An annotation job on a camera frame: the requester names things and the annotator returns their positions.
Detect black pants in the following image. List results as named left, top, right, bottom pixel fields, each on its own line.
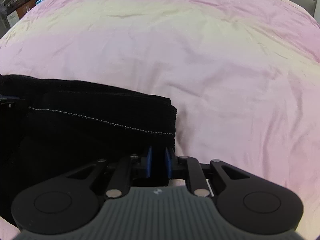
left=1, top=75, right=177, bottom=222

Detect white drawer cabinet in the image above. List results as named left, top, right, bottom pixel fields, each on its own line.
left=7, top=11, right=20, bottom=28

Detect wooden bedside desk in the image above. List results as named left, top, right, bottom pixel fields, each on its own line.
left=16, top=0, right=36, bottom=20

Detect white standing fan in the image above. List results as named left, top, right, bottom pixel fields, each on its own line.
left=0, top=0, right=10, bottom=30

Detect pink floral bed sheet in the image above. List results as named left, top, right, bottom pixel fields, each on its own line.
left=1, top=0, right=319, bottom=239

